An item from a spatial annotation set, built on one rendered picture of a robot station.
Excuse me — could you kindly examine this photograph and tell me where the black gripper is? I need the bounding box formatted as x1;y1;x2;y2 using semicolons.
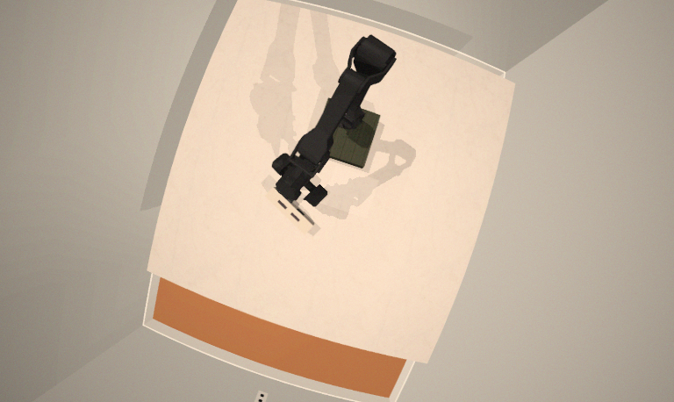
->
272;154;327;207

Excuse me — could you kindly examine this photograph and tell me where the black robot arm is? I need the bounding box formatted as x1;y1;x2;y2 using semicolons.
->
276;34;397;201

